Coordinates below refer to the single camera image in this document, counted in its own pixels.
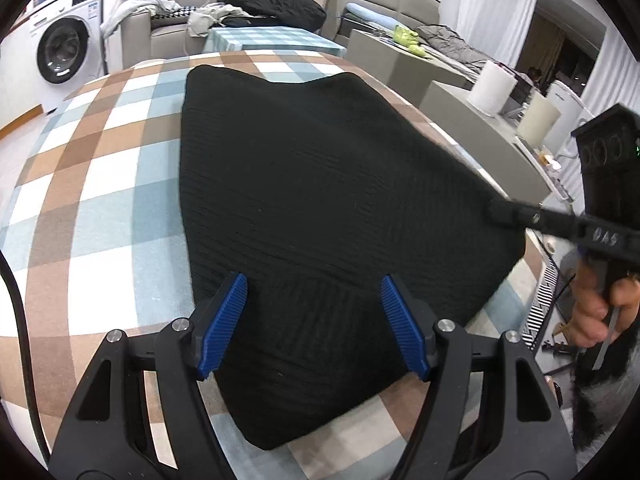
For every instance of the white cloth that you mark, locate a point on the white cloth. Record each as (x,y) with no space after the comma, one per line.
(127,10)

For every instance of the white washing machine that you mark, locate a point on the white washing machine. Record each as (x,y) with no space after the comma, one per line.
(62,50)

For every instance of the light grey garment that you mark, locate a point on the light grey garment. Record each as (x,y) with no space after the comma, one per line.
(215,17)

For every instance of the person's right forearm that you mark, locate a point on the person's right forearm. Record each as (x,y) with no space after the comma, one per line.
(600,400)

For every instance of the black knit sweater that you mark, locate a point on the black knit sweater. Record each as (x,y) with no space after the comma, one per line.
(310,185)

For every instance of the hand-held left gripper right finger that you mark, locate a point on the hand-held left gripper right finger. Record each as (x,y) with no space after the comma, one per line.
(402,325)

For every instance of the black white striped rug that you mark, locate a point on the black white striped rug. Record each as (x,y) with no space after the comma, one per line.
(540,305)

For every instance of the grey quilt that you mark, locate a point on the grey quilt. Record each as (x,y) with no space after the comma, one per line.
(450,47)

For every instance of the cream cylinder lamp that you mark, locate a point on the cream cylinder lamp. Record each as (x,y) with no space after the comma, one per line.
(537,117)

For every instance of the beige sofa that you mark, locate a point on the beige sofa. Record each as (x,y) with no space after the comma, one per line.
(165,35)

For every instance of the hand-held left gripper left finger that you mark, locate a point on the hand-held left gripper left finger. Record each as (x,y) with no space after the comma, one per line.
(225,325)

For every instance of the white paper towel roll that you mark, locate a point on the white paper towel roll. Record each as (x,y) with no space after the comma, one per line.
(492,87)

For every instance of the white appliance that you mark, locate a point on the white appliance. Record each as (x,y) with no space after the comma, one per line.
(570,110)

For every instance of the green plush toy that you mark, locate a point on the green plush toy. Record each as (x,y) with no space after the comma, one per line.
(407,37)

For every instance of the black white checkered pillow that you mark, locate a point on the black white checkered pillow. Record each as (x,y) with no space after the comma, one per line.
(172,12)

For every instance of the white curtain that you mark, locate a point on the white curtain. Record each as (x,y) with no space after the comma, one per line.
(490,5)
(617,65)

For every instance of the grey bench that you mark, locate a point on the grey bench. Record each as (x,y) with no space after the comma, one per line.
(400,72)

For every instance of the plaid blanket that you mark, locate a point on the plaid blanket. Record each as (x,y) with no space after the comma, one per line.
(90,185)

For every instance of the black quilted jacket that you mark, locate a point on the black quilted jacket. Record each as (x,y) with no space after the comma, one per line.
(275,2)

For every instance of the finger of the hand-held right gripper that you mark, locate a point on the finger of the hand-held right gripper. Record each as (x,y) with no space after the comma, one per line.
(530,217)

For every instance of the person's right hand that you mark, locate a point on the person's right hand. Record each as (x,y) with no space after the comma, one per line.
(587,310)

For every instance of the teal plaid cloth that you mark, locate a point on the teal plaid cloth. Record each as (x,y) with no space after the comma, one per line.
(275,40)

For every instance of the light blue pillow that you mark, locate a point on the light blue pillow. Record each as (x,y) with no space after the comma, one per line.
(370,14)

